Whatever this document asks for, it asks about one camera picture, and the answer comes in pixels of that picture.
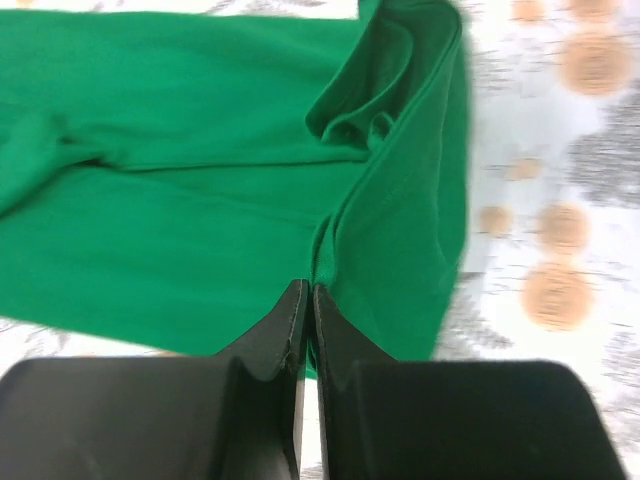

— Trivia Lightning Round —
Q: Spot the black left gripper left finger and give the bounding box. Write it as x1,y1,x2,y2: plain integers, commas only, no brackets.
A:
1,280,307,479

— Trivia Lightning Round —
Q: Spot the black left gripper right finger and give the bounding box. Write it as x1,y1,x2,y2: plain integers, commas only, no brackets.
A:
312,286,625,480

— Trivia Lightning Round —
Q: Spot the green t shirt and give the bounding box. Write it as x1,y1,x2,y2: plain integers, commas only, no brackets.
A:
1,1,469,361

